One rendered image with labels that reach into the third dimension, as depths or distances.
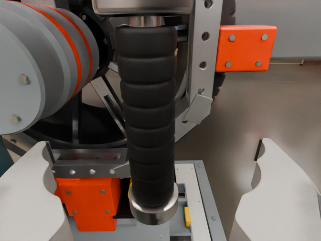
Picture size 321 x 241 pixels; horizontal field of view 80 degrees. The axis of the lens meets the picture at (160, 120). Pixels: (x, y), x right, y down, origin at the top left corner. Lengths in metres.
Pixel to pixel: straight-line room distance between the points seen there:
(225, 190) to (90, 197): 0.90
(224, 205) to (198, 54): 0.97
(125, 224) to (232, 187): 0.72
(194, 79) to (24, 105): 0.25
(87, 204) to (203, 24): 0.46
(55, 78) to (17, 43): 0.05
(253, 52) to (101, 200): 0.44
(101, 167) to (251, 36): 0.38
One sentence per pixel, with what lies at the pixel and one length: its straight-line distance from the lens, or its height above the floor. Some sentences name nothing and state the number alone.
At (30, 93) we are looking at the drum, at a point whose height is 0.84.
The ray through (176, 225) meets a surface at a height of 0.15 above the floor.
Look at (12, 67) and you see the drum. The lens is 0.23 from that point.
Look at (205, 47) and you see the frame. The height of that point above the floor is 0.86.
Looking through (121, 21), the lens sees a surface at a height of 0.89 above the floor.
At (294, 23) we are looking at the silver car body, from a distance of 0.92.
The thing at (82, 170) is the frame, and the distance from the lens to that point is 0.47.
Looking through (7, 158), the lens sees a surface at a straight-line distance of 0.42.
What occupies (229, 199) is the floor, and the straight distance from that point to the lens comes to 1.22.
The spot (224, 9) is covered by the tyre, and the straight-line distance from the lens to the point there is 0.43.
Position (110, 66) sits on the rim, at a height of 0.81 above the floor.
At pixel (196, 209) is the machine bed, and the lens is 1.04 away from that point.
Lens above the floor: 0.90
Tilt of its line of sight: 28 degrees down
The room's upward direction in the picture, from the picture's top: 1 degrees counter-clockwise
